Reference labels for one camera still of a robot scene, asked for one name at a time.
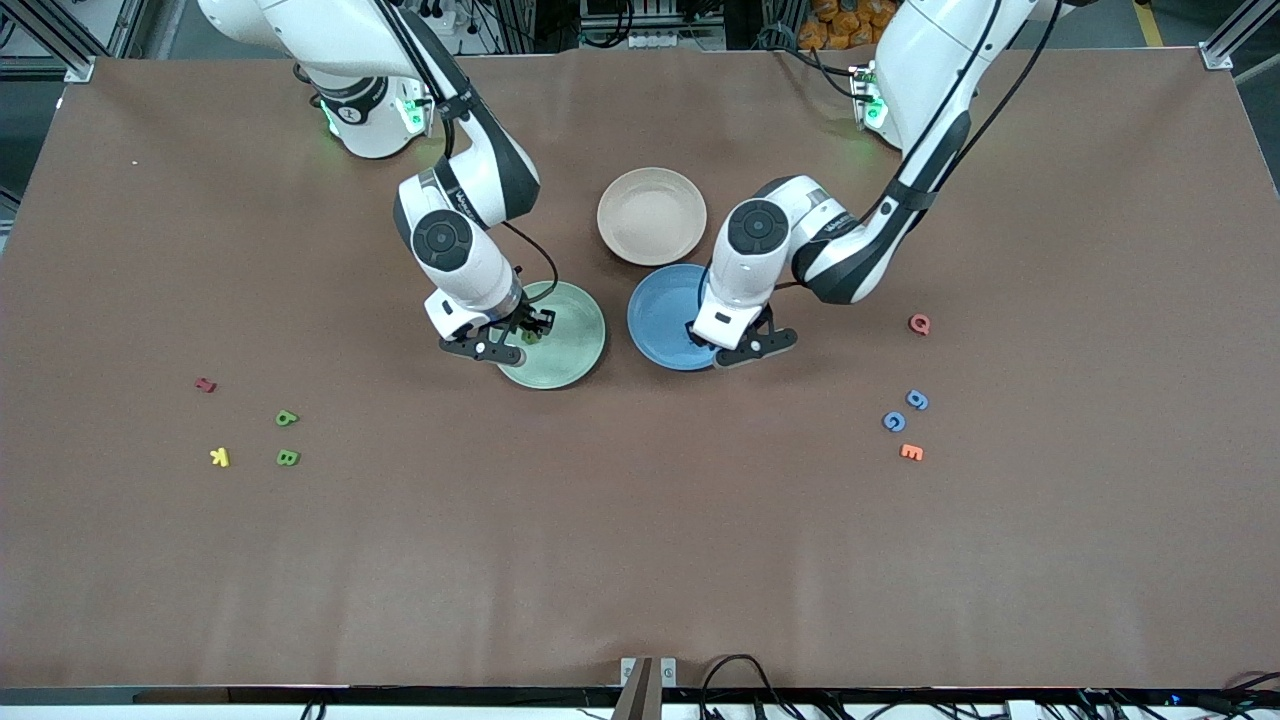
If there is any green round plate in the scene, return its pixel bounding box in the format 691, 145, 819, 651
497, 281, 607, 390

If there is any blue round plate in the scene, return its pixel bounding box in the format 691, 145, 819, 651
627, 264, 726, 372

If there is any beige round plate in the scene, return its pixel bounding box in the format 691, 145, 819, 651
597, 167, 708, 267

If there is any brown table cover sheet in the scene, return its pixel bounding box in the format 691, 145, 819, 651
0, 47, 1280, 691

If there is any pile of orange objects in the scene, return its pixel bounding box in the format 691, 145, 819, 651
805, 0, 901, 51

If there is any black looped cable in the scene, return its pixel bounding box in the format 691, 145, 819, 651
700, 654, 791, 720

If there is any silver camera mount bracket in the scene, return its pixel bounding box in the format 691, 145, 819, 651
612, 655, 679, 720

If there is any black table edge rail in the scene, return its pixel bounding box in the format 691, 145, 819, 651
0, 684, 1280, 709

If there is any aluminium frame post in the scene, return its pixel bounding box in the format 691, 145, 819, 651
1200, 0, 1280, 71
20, 0, 97, 83

